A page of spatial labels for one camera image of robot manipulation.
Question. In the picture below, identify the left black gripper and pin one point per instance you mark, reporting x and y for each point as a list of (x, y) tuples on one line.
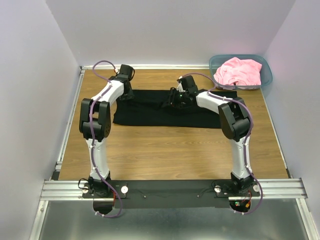
[(130, 96)]

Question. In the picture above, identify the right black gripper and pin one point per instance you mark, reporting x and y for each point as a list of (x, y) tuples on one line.
[(173, 92)]

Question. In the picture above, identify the black t shirt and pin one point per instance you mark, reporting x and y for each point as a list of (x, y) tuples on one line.
[(149, 108)]

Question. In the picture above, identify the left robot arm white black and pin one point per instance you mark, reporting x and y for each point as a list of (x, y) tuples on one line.
[(95, 125)]

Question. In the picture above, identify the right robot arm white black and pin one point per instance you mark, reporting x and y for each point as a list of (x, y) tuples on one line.
[(236, 124)]

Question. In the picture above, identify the teal plastic bin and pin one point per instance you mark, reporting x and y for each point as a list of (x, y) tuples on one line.
[(266, 76)]

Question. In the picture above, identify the pink t shirt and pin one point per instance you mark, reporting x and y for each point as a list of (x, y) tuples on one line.
[(239, 72)]

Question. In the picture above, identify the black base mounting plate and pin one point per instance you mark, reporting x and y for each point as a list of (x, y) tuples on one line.
[(110, 196)]

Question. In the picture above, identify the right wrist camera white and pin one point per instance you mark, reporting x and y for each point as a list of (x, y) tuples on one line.
[(179, 86)]

